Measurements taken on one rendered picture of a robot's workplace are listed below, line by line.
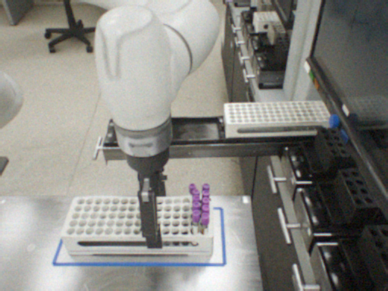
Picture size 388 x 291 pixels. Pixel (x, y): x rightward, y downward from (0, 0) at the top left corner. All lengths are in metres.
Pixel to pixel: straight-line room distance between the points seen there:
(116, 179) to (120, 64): 1.64
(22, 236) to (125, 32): 0.55
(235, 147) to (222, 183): 1.00
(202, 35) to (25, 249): 0.56
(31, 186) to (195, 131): 1.34
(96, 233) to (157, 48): 0.41
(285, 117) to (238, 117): 0.13
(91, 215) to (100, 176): 1.35
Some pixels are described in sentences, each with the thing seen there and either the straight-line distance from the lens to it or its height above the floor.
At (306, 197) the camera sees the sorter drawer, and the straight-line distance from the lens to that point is 0.87.
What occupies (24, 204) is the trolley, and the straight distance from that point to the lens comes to 0.92.
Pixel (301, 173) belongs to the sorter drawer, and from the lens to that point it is 0.93.
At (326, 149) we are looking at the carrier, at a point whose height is 0.87.
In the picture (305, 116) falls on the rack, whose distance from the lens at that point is 1.05.
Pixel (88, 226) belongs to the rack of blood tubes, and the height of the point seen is 0.88.
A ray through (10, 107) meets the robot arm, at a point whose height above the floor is 0.86.
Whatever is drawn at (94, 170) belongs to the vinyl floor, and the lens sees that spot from 2.15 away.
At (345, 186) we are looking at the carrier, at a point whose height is 0.88.
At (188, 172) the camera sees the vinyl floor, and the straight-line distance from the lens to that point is 2.05.
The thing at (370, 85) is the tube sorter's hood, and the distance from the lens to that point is 0.74.
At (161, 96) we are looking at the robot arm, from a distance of 0.49.
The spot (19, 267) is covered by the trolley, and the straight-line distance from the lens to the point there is 0.82.
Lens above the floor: 1.45
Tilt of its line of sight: 41 degrees down
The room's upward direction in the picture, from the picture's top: 2 degrees counter-clockwise
